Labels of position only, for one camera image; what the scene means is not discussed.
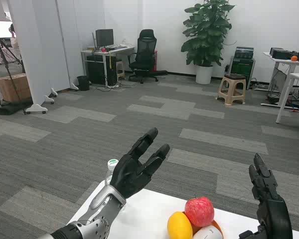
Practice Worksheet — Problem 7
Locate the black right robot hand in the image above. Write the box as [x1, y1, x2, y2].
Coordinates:
[239, 153, 294, 239]

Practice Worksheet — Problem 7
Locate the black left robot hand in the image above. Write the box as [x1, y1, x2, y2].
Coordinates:
[109, 127, 170, 200]

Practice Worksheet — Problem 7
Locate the clear plastic water bottle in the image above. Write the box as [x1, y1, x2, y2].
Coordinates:
[105, 158, 120, 186]

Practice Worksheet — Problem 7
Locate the orange shallow bowl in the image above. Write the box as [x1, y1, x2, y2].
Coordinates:
[181, 211, 225, 239]

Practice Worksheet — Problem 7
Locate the white computer mouse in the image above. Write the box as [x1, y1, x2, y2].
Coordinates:
[192, 225, 222, 239]

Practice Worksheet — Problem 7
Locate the yellow lemon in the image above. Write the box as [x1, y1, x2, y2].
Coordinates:
[167, 211, 193, 239]

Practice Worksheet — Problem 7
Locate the red apple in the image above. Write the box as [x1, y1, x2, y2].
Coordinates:
[184, 195, 215, 228]

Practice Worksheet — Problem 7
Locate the black trash bin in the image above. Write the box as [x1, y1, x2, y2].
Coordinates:
[76, 75, 91, 92]

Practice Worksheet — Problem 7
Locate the small beige stool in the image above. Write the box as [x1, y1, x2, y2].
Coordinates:
[116, 59, 127, 81]

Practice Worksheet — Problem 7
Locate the black computer tower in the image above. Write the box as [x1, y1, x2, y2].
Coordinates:
[86, 55, 118, 87]

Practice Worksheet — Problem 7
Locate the white plant pot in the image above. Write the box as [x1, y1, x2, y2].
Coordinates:
[195, 64, 214, 85]

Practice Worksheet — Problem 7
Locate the white office desk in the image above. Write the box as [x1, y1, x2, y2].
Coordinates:
[81, 45, 136, 88]

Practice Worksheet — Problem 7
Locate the black mesh office chair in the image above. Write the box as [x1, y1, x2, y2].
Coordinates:
[128, 29, 168, 84]

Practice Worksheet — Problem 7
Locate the black computer monitor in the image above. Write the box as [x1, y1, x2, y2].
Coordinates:
[95, 28, 115, 48]

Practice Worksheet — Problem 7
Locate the beige plastic stool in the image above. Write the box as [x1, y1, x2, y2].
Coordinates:
[216, 74, 247, 105]

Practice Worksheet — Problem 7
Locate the narrow white partition panel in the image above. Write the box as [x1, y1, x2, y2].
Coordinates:
[56, 0, 107, 91]

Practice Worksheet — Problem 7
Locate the brown cardboard box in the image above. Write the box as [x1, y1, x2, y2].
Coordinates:
[0, 73, 32, 103]

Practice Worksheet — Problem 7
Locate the green lit computer case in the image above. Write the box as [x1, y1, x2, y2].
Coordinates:
[225, 57, 256, 88]

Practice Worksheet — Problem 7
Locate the wide white partition panel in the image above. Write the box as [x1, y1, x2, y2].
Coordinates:
[7, 0, 72, 115]

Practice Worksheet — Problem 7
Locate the white table with devices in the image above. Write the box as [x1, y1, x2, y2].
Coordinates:
[260, 51, 299, 110]

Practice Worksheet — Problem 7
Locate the green leafy plant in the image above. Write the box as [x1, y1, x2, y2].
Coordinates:
[180, 0, 236, 67]

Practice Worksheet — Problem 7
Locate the black table device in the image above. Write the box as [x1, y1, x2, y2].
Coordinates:
[269, 47, 292, 60]

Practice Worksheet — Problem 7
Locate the black stacked equipment box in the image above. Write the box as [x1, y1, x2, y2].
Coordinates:
[235, 46, 254, 60]

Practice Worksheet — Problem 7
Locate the person in light clothes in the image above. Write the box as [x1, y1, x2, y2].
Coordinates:
[8, 23, 22, 60]

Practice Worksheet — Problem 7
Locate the bright white screen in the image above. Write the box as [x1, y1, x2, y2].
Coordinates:
[0, 20, 13, 39]

